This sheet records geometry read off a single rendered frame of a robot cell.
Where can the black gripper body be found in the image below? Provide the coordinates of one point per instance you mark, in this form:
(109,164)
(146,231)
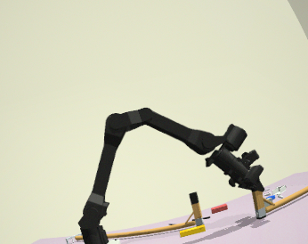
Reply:
(239,173)

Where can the yellow rectangular block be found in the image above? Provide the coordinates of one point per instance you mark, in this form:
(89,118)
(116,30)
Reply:
(193,230)

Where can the red rectangular block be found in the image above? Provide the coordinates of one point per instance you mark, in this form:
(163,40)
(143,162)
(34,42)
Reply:
(219,209)

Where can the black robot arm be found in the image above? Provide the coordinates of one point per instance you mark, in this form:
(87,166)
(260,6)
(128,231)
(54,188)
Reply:
(117,125)

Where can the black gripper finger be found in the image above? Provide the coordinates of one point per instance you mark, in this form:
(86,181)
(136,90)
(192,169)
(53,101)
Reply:
(243,186)
(257,186)

